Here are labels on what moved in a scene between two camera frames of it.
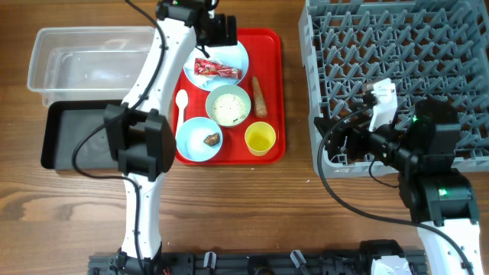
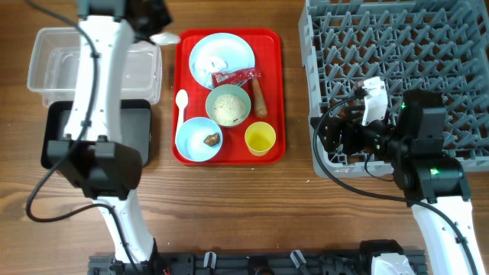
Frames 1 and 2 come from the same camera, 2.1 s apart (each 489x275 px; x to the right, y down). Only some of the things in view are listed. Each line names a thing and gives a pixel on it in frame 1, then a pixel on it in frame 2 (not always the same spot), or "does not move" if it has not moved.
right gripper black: x=341 y=131 does not move
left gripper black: x=218 y=39 → x=163 y=17
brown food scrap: x=212 y=140 does not move
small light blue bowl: x=198 y=139 does not move
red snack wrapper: x=212 y=67 → x=235 y=77
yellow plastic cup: x=260 y=136 does not move
